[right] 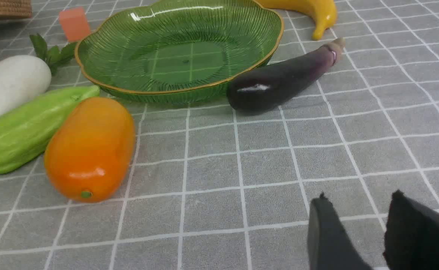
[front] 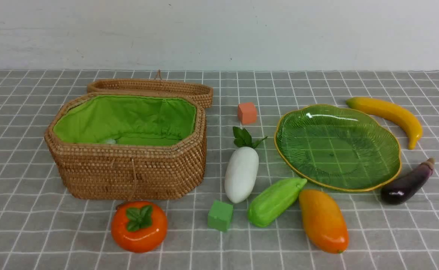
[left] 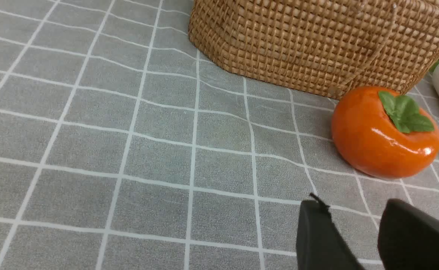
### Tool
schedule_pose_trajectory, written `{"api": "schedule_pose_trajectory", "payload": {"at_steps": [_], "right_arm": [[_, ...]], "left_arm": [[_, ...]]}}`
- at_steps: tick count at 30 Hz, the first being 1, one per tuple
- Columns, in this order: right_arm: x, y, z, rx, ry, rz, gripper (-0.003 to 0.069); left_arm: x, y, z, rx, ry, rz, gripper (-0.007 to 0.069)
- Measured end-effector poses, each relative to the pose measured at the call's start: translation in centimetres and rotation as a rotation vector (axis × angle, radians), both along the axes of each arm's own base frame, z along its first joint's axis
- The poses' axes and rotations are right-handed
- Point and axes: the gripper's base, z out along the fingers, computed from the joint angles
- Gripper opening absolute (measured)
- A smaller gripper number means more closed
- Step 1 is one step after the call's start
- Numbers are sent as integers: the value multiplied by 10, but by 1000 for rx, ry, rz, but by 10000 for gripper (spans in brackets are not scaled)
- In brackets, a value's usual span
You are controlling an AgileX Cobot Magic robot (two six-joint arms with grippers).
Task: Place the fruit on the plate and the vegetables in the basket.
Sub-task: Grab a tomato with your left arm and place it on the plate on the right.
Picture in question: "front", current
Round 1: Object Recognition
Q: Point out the green leaf glass plate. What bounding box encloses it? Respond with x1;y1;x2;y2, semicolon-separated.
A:
274;104;402;192

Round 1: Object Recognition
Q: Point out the yellow banana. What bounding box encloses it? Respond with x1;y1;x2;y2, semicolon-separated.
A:
345;97;422;149

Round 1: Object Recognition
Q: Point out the woven wicker basket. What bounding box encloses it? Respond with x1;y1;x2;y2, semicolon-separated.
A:
44;91;206;201

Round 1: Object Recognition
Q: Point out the grey checked tablecloth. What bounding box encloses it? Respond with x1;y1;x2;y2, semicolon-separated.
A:
0;69;439;270

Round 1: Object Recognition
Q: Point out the orange foam cube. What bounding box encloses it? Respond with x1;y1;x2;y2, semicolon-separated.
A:
237;102;257;125

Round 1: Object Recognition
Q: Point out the orange mango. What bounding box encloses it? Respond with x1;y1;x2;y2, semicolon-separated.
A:
299;189;349;254

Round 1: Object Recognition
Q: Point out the woven wicker basket lid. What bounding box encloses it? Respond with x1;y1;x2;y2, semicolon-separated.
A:
86;70;213;109

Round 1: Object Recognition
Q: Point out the purple eggplant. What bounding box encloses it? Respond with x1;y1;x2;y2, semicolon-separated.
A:
380;157;435;205

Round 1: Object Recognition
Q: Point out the light green gourd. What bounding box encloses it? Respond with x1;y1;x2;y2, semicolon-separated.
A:
247;177;307;227

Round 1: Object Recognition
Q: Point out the orange persimmon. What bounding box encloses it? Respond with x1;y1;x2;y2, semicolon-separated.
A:
110;201;168;253

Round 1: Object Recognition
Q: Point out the white radish with leaves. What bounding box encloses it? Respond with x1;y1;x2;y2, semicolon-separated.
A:
224;126;268;204

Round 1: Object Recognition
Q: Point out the green foam cube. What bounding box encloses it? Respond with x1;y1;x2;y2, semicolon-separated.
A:
207;200;233;232

